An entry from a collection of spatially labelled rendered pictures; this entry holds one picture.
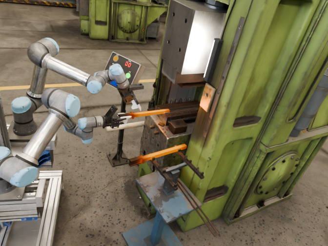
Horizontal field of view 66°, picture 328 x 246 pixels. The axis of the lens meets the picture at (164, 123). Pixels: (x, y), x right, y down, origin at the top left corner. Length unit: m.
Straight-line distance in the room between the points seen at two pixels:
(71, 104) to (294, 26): 1.34
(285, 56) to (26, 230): 2.11
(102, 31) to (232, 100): 5.33
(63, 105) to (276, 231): 2.25
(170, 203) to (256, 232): 1.20
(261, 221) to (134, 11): 5.29
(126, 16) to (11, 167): 5.45
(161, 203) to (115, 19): 5.28
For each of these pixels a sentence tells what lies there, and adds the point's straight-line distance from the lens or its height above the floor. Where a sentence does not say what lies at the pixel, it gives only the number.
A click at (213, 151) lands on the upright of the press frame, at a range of 1.76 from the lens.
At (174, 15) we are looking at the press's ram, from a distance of 1.78.
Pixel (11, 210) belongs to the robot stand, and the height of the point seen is 0.67.
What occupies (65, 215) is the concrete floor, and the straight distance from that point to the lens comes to 2.48.
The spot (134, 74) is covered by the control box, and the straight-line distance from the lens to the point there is 2.19.
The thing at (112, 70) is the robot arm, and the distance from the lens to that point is 1.59.
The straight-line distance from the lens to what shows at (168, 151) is 1.69.
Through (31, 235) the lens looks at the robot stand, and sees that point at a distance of 2.17.
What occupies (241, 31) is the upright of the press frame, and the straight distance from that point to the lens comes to 1.50.
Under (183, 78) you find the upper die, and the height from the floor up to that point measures 1.31.
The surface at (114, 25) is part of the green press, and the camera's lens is 6.55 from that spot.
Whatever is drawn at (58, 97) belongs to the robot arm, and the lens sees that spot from 1.47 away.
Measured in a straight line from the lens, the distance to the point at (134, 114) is 1.83.
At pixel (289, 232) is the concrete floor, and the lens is 2.93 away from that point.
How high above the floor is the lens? 2.00
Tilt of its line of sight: 33 degrees down
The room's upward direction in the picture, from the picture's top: 12 degrees clockwise
